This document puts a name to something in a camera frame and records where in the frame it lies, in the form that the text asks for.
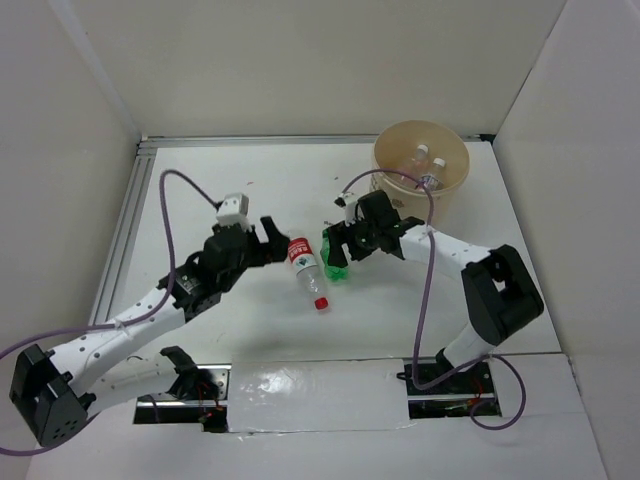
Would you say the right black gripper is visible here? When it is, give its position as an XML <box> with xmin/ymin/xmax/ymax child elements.
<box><xmin>327</xmin><ymin>213</ymin><xmax>381</xmax><ymax>268</ymax></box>

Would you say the red label water bottle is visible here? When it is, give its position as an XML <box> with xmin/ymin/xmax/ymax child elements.
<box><xmin>287</xmin><ymin>229</ymin><xmax>329</xmax><ymax>311</ymax></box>

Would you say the green plastic bottle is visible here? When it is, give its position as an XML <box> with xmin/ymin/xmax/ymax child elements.
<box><xmin>320</xmin><ymin>229</ymin><xmax>349</xmax><ymax>283</ymax></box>

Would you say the blue white label bottle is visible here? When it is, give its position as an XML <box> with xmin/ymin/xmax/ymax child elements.
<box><xmin>420</xmin><ymin>158</ymin><xmax>446</xmax><ymax>192</ymax></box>

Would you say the clear bottle white cap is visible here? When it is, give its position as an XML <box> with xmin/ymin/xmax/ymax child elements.
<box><xmin>405</xmin><ymin>144</ymin><xmax>430</xmax><ymax>179</ymax></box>

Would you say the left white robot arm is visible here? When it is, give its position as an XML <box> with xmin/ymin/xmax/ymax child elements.
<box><xmin>9</xmin><ymin>216</ymin><xmax>289</xmax><ymax>451</ymax></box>

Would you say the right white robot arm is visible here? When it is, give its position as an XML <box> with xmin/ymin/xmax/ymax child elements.
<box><xmin>327</xmin><ymin>190</ymin><xmax>544</xmax><ymax>392</ymax></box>

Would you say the beige paper bucket bin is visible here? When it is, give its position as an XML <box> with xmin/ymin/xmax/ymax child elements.
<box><xmin>370</xmin><ymin>120</ymin><xmax>470</xmax><ymax>223</ymax></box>

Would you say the white taped cover sheet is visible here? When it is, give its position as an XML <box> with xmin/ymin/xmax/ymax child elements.
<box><xmin>227</xmin><ymin>359</ymin><xmax>410</xmax><ymax>433</ymax></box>

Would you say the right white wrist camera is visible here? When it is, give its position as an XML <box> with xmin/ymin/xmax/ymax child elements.
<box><xmin>334</xmin><ymin>191</ymin><xmax>360</xmax><ymax>226</ymax></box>

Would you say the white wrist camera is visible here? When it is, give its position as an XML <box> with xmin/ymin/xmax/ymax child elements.
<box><xmin>216</xmin><ymin>193</ymin><xmax>251</xmax><ymax>231</ymax></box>
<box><xmin>334</xmin><ymin>191</ymin><xmax>360</xmax><ymax>226</ymax></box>

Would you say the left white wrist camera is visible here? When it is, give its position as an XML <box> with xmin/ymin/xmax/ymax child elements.
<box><xmin>216</xmin><ymin>193</ymin><xmax>251</xmax><ymax>231</ymax></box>

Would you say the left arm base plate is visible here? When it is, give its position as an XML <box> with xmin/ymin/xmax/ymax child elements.
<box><xmin>133</xmin><ymin>364</ymin><xmax>232</xmax><ymax>434</ymax></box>

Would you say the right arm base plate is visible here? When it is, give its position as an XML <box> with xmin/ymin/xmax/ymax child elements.
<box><xmin>396</xmin><ymin>361</ymin><xmax>501</xmax><ymax>420</ymax></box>

